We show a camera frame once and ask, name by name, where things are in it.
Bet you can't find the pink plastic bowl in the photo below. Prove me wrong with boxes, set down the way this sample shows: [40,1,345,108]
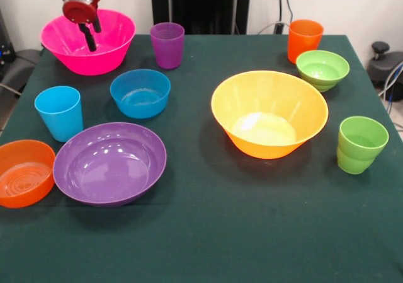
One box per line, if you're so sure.
[40,9,137,76]

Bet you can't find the grey cable with plug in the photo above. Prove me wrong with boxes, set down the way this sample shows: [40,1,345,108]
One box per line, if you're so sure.
[256,20,290,35]

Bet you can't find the blue plastic bowl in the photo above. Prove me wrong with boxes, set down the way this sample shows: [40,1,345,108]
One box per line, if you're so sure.
[110,69,171,120]

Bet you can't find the orange plastic bowl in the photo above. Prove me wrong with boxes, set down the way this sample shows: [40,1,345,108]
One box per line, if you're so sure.
[0,139,56,209]

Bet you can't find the blue and white cables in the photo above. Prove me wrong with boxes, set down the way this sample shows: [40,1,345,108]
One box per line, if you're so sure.
[377,61,403,113]

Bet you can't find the blue plastic cup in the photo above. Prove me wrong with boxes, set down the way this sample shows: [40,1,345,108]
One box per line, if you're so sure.
[34,86,84,142]

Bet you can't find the grey chair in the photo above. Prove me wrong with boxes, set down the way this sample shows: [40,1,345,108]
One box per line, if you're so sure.
[0,48,42,98]

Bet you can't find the yellow plastic bowl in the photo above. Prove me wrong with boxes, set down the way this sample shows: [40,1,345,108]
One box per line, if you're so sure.
[210,71,329,160]

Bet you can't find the green plastic bowl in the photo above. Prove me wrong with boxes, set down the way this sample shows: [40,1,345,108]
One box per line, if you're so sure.
[295,50,351,93]

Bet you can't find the dark green tablecloth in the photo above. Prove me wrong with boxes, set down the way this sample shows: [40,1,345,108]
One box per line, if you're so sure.
[0,33,403,283]

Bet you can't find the green plastic cup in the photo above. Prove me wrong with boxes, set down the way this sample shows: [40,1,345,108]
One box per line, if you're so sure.
[336,116,390,175]

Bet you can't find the dark equipment box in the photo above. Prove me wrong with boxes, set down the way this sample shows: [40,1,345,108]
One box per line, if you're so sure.
[0,8,16,67]

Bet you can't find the orange plastic cup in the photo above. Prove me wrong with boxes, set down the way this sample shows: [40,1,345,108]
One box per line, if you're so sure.
[287,20,324,64]

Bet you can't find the purple plastic cup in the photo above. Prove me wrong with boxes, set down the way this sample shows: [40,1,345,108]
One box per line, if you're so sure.
[149,22,185,70]

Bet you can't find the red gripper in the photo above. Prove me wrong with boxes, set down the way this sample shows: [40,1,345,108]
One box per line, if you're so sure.
[62,0,105,53]

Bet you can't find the purple plastic bowl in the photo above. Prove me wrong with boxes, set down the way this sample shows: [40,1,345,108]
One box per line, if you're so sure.
[52,122,167,209]

